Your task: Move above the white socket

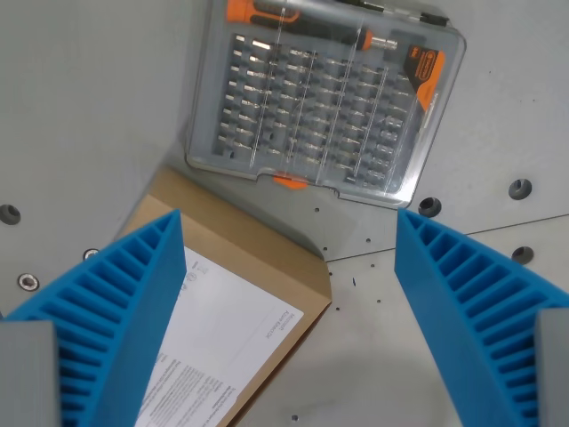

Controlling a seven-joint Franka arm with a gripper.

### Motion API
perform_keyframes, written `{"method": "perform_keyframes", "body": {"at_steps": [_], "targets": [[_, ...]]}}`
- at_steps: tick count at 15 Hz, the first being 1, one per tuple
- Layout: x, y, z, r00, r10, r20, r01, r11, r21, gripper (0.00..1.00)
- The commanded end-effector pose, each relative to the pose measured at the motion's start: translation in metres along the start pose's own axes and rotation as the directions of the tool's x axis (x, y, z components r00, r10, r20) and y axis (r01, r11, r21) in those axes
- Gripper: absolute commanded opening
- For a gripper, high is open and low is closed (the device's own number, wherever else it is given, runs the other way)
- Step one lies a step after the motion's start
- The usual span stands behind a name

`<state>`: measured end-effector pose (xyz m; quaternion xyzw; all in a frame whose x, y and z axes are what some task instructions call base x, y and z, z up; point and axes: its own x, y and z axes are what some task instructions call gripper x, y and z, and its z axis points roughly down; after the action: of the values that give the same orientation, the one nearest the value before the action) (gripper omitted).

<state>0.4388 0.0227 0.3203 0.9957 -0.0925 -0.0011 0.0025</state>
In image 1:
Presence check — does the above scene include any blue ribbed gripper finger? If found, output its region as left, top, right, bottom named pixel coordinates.
left=0, top=208, right=188, bottom=427
left=393, top=208, right=569, bottom=427

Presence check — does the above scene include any white printed paper label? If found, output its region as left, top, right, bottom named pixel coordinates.
left=134, top=246, right=306, bottom=427

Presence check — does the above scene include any brown cardboard box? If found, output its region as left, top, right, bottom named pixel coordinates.
left=118, top=165, right=334, bottom=427

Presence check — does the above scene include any clear plastic bit set case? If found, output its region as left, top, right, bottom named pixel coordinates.
left=183, top=0, right=469, bottom=208

